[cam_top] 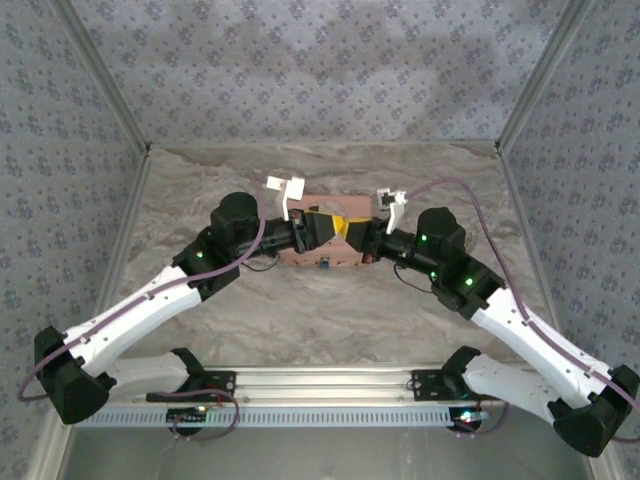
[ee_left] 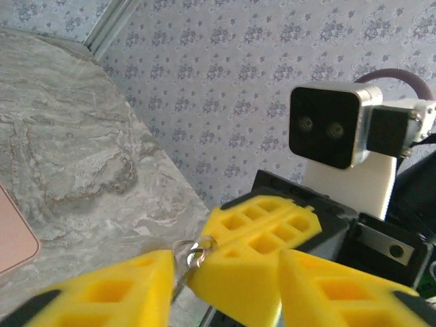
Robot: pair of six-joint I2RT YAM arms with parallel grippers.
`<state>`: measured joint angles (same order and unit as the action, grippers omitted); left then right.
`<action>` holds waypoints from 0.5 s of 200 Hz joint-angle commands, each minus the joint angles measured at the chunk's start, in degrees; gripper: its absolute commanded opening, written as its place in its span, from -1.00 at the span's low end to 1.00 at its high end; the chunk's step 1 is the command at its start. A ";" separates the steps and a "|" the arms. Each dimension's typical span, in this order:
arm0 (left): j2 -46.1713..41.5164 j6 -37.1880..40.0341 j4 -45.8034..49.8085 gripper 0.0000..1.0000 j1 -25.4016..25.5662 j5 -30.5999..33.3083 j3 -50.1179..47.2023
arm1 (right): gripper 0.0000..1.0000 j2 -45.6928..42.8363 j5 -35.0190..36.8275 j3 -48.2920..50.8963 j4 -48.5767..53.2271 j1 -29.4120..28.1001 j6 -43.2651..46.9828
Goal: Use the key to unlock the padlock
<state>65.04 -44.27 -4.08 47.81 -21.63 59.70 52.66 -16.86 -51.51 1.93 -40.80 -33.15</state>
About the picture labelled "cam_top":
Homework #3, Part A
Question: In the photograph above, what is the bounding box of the pink tin box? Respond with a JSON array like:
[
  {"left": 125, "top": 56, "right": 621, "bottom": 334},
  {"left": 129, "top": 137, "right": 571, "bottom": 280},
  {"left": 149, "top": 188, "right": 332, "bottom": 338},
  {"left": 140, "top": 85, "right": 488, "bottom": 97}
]
[{"left": 277, "top": 194, "right": 374, "bottom": 269}]

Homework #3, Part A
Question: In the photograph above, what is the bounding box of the small controller board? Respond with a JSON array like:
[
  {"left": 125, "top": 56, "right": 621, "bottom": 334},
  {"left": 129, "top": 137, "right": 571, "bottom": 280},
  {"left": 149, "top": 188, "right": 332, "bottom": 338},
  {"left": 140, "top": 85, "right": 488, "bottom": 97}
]
[
  {"left": 449, "top": 407, "right": 490, "bottom": 432},
  {"left": 166, "top": 407, "right": 209, "bottom": 426}
]

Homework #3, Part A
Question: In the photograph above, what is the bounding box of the grey metal panel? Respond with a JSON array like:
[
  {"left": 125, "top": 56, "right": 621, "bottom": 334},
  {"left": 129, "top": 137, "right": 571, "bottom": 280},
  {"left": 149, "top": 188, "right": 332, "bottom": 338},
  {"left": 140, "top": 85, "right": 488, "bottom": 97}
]
[{"left": 59, "top": 427, "right": 596, "bottom": 480}]

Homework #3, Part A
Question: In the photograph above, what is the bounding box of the thin black wire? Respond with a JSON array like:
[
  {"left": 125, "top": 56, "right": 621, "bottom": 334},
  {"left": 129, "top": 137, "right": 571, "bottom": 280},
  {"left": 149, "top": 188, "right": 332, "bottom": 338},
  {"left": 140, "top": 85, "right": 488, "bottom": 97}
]
[
  {"left": 247, "top": 254, "right": 279, "bottom": 274},
  {"left": 393, "top": 262, "right": 436, "bottom": 296}
]

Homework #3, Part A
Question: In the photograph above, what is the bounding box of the aluminium floor rail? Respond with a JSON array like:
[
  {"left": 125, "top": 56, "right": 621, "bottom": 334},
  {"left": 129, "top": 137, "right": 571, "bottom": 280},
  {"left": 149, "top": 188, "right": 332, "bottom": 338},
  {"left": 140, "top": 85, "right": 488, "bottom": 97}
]
[
  {"left": 94, "top": 149, "right": 154, "bottom": 321},
  {"left": 148, "top": 141, "right": 502, "bottom": 151},
  {"left": 498, "top": 149, "right": 556, "bottom": 321}
]

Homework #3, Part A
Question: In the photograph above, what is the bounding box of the aluminium mounting rail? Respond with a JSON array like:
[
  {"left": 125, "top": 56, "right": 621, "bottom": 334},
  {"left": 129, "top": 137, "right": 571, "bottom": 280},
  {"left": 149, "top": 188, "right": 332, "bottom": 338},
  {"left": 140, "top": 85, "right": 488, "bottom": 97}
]
[{"left": 107, "top": 367, "right": 506, "bottom": 404}]

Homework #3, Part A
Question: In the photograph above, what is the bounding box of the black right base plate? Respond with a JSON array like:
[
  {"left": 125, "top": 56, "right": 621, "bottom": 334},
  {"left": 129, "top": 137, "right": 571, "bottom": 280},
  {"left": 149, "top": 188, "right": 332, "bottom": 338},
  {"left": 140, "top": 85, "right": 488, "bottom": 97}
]
[{"left": 412, "top": 368, "right": 504, "bottom": 402}]

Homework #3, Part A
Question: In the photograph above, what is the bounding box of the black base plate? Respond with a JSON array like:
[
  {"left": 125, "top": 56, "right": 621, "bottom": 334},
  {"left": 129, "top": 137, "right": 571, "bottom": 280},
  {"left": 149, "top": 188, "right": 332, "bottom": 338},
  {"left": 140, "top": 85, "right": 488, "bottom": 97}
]
[
  {"left": 145, "top": 370, "right": 237, "bottom": 402},
  {"left": 412, "top": 368, "right": 504, "bottom": 402}
]

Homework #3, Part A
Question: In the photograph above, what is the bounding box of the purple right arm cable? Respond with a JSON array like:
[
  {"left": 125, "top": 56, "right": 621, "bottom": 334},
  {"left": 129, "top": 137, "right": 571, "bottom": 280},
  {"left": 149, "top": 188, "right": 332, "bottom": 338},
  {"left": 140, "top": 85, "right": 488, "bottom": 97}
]
[{"left": 405, "top": 177, "right": 640, "bottom": 444}]

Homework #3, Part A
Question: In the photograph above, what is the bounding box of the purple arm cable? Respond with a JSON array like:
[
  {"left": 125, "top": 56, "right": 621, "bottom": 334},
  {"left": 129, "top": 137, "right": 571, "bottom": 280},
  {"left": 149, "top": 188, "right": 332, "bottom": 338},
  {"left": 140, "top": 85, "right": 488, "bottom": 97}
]
[
  {"left": 405, "top": 177, "right": 640, "bottom": 444},
  {"left": 17, "top": 177, "right": 274, "bottom": 442}
]

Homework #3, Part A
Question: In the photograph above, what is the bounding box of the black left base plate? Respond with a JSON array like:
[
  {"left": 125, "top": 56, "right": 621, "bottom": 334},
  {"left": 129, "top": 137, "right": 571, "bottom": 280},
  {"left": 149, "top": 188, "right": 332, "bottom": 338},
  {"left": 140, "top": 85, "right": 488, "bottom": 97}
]
[{"left": 145, "top": 370, "right": 237, "bottom": 402}]

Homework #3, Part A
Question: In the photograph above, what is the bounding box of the white slotted cable duct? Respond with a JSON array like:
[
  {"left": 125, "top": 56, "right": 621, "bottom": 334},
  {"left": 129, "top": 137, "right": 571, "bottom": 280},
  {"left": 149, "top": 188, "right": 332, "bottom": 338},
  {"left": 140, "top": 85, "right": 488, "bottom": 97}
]
[{"left": 94, "top": 405, "right": 481, "bottom": 429}]

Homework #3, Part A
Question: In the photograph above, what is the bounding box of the aluminium frame post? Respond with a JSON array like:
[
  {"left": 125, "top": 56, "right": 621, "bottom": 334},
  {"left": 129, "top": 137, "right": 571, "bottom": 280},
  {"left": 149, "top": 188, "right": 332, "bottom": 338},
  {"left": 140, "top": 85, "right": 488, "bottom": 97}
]
[
  {"left": 48, "top": 0, "right": 154, "bottom": 154},
  {"left": 496, "top": 0, "right": 597, "bottom": 154}
]

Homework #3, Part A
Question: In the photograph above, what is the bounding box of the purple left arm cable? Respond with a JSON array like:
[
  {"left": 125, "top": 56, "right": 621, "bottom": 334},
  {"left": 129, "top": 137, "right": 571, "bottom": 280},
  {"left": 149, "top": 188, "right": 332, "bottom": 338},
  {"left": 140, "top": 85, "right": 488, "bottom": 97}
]
[{"left": 17, "top": 177, "right": 274, "bottom": 442}]

